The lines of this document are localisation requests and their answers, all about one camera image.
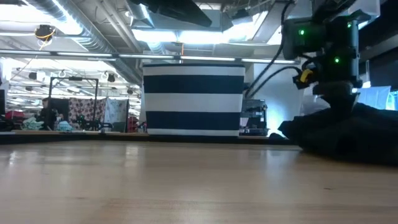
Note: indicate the white hanging sheet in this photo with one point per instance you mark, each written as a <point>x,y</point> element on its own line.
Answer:
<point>376,98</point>

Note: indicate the grey ceiling box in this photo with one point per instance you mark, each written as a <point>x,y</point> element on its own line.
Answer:
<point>217,18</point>

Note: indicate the person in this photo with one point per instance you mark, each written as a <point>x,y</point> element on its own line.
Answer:
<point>48,113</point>

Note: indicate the smooth round silver duct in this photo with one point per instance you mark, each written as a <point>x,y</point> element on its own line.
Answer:
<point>140,14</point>

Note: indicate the navy white-striped fabric bin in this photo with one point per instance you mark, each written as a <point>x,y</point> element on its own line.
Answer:
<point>192,84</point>

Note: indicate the teal background cloth pile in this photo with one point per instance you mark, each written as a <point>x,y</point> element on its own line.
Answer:
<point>64,126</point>
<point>31,124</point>

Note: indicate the corrugated silver ventilation duct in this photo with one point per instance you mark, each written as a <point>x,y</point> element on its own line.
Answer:
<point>93,40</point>

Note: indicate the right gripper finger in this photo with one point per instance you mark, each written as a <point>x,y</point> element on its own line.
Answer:
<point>337,99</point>

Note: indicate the patterned hanging cloth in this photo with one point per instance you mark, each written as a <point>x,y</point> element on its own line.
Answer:
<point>105,110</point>

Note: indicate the bright ceiling light panel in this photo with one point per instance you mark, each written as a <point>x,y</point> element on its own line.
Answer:
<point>186,36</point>

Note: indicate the red background object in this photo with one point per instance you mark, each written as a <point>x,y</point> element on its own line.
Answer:
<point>133,124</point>
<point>14,115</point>

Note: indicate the black monitor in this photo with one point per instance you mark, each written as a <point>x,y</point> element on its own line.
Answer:
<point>63,107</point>

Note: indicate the black yellow ceiling reel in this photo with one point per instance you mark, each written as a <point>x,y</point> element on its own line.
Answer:
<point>44,32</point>

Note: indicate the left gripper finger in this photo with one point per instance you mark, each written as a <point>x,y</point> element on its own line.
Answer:
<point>177,12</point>

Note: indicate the black metal rig frame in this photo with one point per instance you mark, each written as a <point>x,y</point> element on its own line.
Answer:
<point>74,79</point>

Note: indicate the black garment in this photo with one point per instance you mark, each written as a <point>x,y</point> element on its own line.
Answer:
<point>357,137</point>

